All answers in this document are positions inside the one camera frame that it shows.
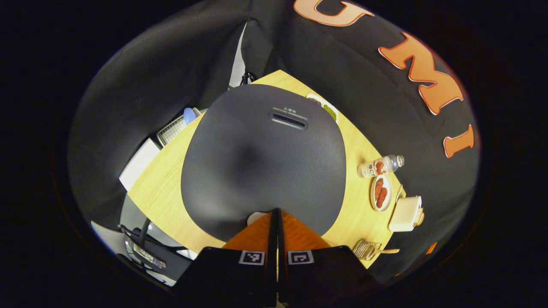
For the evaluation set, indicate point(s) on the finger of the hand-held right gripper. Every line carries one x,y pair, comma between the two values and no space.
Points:
430,248

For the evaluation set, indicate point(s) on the red meat piece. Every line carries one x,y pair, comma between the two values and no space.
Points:
378,186
382,199

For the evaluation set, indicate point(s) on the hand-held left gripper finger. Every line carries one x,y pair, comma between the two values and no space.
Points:
281,256
272,256

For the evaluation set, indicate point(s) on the dark grey rice cooker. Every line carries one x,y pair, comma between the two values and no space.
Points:
257,162

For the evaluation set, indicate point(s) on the black backdrop cloth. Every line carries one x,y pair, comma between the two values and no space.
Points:
150,85

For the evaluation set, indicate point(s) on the white flat board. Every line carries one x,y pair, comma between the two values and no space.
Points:
139,164

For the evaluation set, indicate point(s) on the white round plate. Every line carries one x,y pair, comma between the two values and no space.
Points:
387,201

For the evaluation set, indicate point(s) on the clear plastic drink bottle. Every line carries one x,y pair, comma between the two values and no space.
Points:
380,166

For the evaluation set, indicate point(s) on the toasted bread slice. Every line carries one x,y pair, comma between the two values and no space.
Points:
420,218

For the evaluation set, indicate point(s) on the white toaster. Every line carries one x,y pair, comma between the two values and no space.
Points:
404,214

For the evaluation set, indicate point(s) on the white divided condiment dish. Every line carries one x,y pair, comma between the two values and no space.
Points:
323,107

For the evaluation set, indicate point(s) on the black stand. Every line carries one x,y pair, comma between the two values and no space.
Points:
247,78

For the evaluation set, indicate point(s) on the blue round object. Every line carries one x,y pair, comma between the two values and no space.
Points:
189,115

